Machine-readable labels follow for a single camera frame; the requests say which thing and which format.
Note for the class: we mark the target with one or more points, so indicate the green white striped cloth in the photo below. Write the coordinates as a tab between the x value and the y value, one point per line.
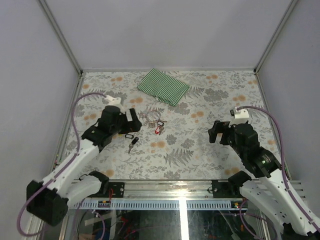
165	88

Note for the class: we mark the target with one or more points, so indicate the black tag with white label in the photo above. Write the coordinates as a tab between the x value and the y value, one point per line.
129	136

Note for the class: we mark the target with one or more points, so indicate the large silver keyring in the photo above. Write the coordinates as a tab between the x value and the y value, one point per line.
150	118

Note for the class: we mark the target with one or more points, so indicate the silver key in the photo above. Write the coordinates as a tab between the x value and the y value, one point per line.
130	148

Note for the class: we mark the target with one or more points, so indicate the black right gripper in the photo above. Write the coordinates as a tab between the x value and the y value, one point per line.
219	127

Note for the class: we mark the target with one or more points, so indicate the floral patterned table mat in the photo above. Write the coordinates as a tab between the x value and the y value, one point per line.
181	150

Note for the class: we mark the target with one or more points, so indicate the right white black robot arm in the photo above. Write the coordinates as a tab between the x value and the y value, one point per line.
284	207

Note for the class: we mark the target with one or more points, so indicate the aluminium mounting rail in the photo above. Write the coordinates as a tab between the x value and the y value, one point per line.
171	190

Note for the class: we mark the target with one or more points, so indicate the white slotted cable duct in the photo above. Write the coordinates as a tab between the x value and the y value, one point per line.
121	204

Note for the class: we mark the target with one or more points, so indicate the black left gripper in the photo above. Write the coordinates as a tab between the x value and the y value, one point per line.
136	125

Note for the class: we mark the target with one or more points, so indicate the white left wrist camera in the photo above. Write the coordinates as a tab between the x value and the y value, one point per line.
113	101

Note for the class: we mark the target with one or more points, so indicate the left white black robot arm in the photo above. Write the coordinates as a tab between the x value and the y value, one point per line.
51	198

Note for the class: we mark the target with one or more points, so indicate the black tag on keyring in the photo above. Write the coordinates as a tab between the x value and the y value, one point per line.
160	123

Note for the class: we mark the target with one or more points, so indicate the glossy black key tag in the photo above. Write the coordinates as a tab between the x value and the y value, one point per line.
135	140

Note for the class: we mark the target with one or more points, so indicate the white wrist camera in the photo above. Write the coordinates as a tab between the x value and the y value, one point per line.
239	116
113	101

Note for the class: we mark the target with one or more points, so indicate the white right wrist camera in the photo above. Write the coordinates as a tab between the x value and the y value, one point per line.
239	116

